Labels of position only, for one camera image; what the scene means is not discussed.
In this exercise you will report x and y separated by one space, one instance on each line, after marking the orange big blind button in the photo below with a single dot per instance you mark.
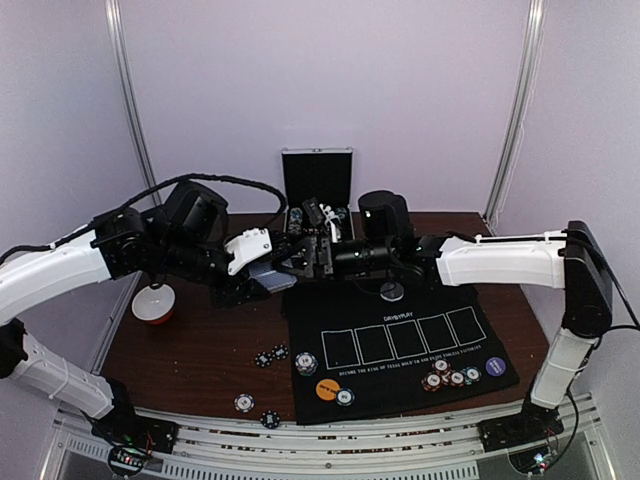
327 389

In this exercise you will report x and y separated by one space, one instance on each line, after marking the small chip stack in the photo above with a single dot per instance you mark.
306 363

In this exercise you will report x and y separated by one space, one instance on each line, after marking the grey playing card deck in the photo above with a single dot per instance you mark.
271 279

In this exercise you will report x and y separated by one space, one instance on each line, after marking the aluminium poker case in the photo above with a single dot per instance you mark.
321 173

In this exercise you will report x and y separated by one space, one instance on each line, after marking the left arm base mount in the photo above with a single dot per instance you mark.
131 454

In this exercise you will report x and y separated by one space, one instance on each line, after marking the blue green fifty chip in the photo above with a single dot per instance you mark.
345 397

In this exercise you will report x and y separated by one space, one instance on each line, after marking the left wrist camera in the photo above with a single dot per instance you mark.
250 245

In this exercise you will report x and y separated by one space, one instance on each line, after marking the white red bowl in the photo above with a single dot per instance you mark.
154 305

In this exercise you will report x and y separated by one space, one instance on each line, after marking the black white chip right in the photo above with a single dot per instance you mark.
280 352

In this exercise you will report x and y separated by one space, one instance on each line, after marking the purple small blind button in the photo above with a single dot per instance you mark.
495 366

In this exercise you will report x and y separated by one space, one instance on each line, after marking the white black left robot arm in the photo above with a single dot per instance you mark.
163 230

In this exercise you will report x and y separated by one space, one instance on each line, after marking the black white chip on rail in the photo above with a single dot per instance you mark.
270 419

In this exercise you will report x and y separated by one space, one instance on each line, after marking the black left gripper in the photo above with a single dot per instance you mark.
239 291

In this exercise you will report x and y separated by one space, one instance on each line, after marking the black poker table mat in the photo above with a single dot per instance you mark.
381 350

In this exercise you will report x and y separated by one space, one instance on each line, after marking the black white chip left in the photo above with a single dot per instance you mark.
263 359

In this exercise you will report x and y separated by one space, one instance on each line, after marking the aluminium frame post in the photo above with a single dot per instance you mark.
515 125
118 41

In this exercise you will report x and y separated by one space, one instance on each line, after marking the right aluminium frame post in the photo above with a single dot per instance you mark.
515 125

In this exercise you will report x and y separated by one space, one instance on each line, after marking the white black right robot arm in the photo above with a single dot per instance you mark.
568 259

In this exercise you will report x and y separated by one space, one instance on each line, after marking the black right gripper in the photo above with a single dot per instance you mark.
325 256

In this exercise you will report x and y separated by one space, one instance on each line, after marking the chips row in case left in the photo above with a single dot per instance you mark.
295 221

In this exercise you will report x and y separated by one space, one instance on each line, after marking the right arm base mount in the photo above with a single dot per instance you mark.
532 441

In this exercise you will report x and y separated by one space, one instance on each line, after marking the white blue chip flat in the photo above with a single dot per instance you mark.
244 402

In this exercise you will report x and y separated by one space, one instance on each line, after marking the aluminium frame rail front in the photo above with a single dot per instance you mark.
445 445

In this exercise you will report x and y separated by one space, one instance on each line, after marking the left aluminium frame post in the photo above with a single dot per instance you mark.
118 41

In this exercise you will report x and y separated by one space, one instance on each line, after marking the black orange hundred chip stack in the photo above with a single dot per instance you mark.
456 379

